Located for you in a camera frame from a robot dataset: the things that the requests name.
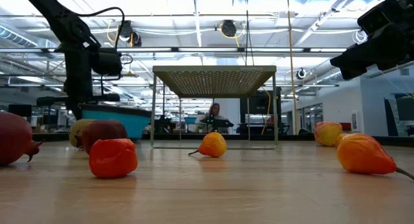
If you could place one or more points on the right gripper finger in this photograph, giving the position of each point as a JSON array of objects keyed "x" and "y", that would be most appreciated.
[{"x": 362, "y": 55}]

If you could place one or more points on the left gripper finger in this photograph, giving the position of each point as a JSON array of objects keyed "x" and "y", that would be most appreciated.
[
  {"x": 55, "y": 100},
  {"x": 100, "y": 98}
]

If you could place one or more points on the dark red toy pomegranate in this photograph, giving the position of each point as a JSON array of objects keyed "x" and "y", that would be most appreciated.
[
  {"x": 103, "y": 130},
  {"x": 13, "y": 136}
]

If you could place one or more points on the brown-green toy kiwi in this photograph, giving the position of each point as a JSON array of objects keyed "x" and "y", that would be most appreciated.
[{"x": 77, "y": 130}]

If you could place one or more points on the teal collapsible bowl grey rim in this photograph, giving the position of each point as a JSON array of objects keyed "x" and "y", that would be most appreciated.
[{"x": 129, "y": 123}]

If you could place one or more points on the red-orange bell pepper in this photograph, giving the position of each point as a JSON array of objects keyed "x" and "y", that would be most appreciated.
[{"x": 113, "y": 159}]

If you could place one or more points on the yellow-red apple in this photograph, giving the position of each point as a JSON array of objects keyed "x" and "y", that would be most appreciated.
[{"x": 327, "y": 133}]

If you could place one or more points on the small orange toy fruit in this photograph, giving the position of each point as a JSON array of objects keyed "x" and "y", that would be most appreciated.
[{"x": 339, "y": 140}]

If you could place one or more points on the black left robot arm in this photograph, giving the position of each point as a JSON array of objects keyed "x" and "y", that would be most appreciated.
[{"x": 64, "y": 23}]

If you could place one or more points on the black computer monitor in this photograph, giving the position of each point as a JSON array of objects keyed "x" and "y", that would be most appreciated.
[
  {"x": 20, "y": 110},
  {"x": 258, "y": 104}
]

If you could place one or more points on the red box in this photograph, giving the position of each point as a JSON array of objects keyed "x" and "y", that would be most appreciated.
[{"x": 346, "y": 126}]

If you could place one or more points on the small teal bin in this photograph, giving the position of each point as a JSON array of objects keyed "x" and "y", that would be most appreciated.
[{"x": 190, "y": 120}]

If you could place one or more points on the orange toy pear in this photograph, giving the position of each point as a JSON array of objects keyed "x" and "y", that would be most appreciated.
[{"x": 365, "y": 154}]

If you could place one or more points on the pale green perforated metal shelf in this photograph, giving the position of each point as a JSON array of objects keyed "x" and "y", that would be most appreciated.
[{"x": 213, "y": 81}]

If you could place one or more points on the person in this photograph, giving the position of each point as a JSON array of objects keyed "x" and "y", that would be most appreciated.
[{"x": 214, "y": 110}]

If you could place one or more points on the small black desk robot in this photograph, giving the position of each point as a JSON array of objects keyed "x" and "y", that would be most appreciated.
[{"x": 216, "y": 123}]

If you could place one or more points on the small yellow-orange toy pear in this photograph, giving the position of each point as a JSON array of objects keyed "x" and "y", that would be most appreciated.
[{"x": 213, "y": 144}]

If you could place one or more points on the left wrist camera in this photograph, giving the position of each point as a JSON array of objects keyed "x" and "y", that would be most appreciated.
[{"x": 106, "y": 62}]

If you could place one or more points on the dark wall panel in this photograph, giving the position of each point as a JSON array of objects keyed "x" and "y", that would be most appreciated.
[{"x": 404, "y": 110}]

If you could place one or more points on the black metal table frame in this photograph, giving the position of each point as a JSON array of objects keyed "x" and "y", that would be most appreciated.
[{"x": 291, "y": 137}]

